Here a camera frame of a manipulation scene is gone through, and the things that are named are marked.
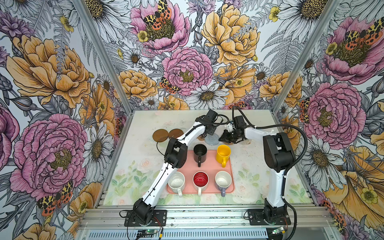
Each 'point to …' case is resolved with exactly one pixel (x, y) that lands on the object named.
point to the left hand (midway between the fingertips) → (207, 130)
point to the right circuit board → (277, 230)
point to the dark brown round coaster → (175, 133)
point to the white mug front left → (176, 182)
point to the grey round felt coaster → (212, 140)
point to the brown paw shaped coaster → (201, 138)
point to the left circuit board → (146, 231)
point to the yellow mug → (223, 154)
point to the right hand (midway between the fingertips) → (220, 142)
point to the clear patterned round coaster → (245, 142)
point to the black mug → (200, 153)
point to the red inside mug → (200, 180)
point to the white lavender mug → (223, 179)
